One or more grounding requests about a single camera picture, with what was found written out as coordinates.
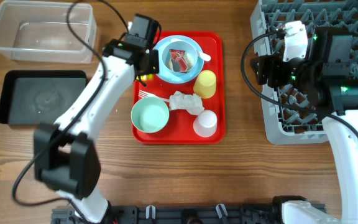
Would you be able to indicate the mint green bowl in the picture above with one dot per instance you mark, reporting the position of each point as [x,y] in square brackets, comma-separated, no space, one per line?
[150,115]

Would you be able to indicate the grey dishwasher rack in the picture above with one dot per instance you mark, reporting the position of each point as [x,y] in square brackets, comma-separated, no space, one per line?
[284,126]

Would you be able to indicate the white napkin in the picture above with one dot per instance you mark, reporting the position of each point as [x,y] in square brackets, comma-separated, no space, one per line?
[191,103]

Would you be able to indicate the black tray bin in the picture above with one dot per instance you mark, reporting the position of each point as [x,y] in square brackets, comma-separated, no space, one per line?
[30,97]

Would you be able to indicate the light blue bowl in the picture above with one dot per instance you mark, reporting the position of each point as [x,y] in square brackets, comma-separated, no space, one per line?
[191,55]

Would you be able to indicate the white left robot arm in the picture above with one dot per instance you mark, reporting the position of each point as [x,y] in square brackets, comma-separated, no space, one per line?
[65,158]

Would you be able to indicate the clear plastic bin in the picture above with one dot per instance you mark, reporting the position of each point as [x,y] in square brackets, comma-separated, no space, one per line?
[38,31]

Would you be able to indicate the red snack wrapper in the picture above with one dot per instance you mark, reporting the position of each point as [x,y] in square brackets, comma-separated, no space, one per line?
[178,61]

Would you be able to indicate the white plastic cup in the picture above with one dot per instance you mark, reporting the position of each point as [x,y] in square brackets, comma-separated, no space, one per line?
[205,125]

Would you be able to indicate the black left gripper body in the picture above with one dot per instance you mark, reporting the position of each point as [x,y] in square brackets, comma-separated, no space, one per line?
[152,66]

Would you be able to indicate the yellow plastic cup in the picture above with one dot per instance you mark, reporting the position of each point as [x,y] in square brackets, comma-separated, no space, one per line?
[205,84]

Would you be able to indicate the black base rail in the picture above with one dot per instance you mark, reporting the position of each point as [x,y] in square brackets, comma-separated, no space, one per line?
[250,213]

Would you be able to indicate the light blue plate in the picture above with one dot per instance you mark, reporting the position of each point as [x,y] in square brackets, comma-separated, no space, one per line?
[165,74]

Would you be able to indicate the white plastic fork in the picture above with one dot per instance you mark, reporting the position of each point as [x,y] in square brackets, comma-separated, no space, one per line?
[144,94]

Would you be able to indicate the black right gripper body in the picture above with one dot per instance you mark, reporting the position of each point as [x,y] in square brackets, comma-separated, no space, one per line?
[293,73]

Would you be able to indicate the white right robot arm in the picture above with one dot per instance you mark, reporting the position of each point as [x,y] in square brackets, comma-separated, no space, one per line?
[320,66]

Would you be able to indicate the yellow wrapper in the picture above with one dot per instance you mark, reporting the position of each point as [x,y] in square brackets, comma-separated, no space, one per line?
[148,77]

